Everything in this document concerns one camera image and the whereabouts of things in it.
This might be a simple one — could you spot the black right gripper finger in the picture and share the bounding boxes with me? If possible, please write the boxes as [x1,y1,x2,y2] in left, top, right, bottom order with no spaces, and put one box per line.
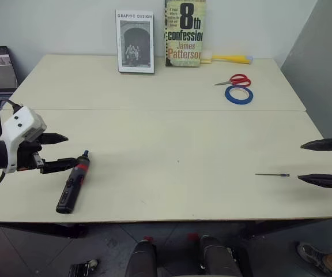
[297,173,332,190]
[300,137,332,151]

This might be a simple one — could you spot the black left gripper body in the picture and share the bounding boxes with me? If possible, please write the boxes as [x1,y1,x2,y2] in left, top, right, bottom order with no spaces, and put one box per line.
[16,133,46,173]

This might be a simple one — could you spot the person's shoe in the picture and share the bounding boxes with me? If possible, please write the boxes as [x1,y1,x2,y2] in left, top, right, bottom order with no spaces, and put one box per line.
[296,241,332,277]

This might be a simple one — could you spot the graphic design book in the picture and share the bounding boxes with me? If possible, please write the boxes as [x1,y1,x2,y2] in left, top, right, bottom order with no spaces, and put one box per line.
[115,9,156,74]

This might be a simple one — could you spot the black electric screwdriver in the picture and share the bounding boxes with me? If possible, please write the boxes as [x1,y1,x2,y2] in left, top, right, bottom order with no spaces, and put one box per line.
[55,149,93,214]

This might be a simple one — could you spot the red handled scissors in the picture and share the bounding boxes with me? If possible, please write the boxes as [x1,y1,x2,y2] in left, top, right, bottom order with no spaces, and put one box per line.
[214,73,252,87]

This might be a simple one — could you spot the blue tape roll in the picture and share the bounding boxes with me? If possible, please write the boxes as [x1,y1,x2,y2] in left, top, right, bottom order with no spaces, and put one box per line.
[224,84,254,105]

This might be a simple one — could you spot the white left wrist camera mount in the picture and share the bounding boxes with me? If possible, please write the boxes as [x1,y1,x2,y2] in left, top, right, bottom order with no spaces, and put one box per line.
[2,106,47,174]

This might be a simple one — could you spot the black caster wheel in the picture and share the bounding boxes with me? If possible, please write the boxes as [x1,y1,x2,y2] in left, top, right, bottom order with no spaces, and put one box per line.
[69,259,100,277]

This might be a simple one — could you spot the yellow sponge brush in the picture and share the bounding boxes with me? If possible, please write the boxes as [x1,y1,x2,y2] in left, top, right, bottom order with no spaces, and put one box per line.
[200,48,254,66]

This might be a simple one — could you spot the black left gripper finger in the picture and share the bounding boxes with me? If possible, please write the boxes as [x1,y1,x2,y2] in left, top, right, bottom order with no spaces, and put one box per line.
[40,157,79,175]
[41,132,69,145]

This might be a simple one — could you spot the grey partition panel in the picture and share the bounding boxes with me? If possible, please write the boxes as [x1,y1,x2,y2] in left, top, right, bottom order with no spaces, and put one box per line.
[280,0,332,174]

